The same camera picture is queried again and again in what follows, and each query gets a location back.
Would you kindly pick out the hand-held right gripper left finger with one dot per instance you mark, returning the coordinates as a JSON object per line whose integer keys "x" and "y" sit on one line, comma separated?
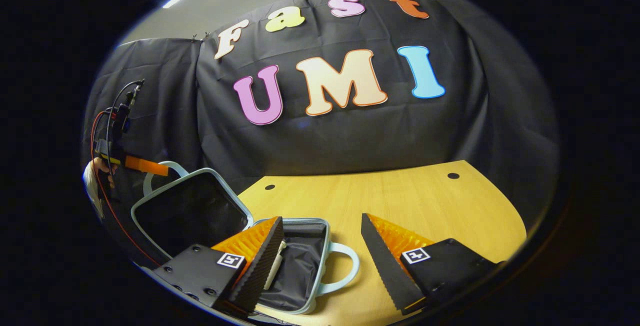
{"x": 260, "y": 271}

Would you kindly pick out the white pump bottle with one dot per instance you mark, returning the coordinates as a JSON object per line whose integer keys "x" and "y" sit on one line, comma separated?
{"x": 275, "y": 268}

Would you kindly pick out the black backdrop cloth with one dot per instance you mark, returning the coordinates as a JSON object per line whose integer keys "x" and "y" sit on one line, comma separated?
{"x": 475, "y": 131}

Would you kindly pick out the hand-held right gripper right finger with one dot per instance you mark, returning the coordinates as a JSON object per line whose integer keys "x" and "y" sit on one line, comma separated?
{"x": 385, "y": 271}

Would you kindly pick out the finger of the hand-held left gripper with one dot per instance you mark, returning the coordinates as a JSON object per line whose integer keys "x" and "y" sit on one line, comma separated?
{"x": 147, "y": 165}

